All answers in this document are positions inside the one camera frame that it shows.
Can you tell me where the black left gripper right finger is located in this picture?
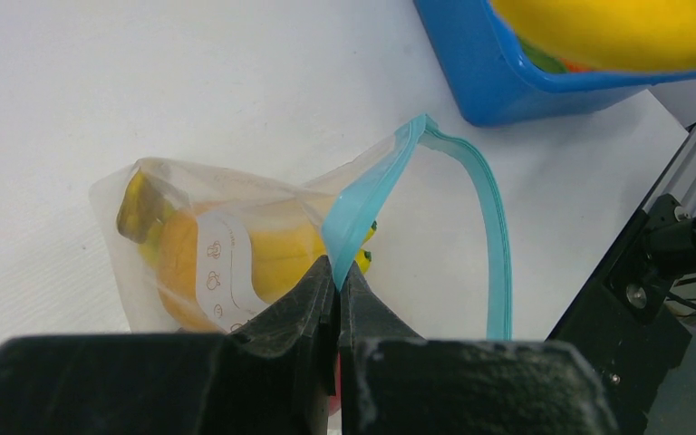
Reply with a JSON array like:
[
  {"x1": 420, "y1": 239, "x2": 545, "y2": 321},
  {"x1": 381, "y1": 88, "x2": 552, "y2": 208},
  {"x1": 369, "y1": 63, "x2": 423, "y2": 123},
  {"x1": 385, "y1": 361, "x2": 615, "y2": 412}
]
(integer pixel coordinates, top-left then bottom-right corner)
[{"x1": 339, "y1": 266, "x2": 619, "y2": 434}]

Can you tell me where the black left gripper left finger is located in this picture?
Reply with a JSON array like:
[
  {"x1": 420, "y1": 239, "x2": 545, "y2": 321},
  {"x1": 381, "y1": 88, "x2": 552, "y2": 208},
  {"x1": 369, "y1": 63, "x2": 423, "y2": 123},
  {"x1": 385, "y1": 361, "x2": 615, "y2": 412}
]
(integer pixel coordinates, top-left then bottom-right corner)
[{"x1": 0, "y1": 257, "x2": 337, "y2": 434}]

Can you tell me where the yellow toy banana bunch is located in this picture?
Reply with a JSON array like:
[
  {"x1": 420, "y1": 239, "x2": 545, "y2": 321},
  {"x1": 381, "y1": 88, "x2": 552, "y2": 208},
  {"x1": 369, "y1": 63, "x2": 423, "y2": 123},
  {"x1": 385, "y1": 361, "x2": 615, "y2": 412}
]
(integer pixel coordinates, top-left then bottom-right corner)
[{"x1": 115, "y1": 170, "x2": 379, "y2": 305}]

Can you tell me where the clear zip top bag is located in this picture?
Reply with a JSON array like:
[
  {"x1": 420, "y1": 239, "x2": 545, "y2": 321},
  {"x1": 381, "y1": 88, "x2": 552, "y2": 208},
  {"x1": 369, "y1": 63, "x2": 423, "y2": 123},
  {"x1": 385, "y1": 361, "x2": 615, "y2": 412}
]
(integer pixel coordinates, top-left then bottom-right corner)
[{"x1": 89, "y1": 115, "x2": 513, "y2": 340}]

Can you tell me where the orange toy citrus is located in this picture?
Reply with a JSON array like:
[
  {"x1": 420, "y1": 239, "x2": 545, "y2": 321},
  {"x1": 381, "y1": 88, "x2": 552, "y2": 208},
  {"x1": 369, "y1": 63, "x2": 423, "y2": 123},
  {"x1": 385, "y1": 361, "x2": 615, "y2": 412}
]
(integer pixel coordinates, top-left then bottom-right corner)
[{"x1": 156, "y1": 201, "x2": 226, "y2": 334}]

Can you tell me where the red toy apple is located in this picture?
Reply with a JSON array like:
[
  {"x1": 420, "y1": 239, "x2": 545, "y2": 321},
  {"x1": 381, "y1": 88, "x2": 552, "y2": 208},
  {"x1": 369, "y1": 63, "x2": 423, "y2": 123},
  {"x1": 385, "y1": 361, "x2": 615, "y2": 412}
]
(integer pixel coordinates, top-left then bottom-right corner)
[{"x1": 328, "y1": 355, "x2": 342, "y2": 417}]

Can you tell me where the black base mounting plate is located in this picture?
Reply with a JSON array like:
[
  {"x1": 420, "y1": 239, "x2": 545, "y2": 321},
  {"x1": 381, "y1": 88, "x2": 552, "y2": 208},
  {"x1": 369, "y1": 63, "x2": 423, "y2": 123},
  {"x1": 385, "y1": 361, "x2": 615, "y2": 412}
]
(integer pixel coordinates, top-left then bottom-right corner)
[{"x1": 548, "y1": 194, "x2": 691, "y2": 434}]

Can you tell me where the blue plastic bin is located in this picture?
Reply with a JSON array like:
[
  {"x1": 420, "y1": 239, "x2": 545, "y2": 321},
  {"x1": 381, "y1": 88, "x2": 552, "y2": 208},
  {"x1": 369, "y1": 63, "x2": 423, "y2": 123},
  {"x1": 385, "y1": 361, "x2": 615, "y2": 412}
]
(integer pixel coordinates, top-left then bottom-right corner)
[{"x1": 415, "y1": 0, "x2": 696, "y2": 127}]

